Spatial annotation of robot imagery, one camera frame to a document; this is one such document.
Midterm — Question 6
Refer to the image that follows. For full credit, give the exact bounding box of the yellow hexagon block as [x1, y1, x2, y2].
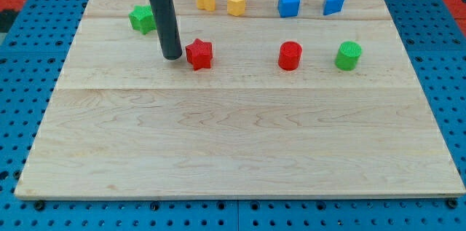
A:
[227, 0, 246, 16]

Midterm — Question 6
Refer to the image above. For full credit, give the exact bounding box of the red star block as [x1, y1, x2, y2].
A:
[185, 39, 213, 71]

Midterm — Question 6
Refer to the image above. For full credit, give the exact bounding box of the green cylinder block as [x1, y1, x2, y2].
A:
[334, 41, 363, 71]

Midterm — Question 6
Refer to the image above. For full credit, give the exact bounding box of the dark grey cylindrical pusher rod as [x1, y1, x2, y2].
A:
[149, 0, 182, 60]

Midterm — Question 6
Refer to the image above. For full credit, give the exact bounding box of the blue triangle block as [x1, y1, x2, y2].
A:
[323, 0, 345, 15]

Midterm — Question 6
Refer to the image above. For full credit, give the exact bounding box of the red cylinder block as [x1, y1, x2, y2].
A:
[278, 41, 302, 71]

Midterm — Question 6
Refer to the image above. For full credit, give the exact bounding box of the blue cube block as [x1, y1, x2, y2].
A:
[277, 0, 300, 17]

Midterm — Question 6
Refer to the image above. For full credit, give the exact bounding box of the green star block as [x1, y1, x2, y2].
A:
[128, 5, 157, 35]

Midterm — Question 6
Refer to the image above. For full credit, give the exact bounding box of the light wooden board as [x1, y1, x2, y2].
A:
[15, 0, 465, 200]

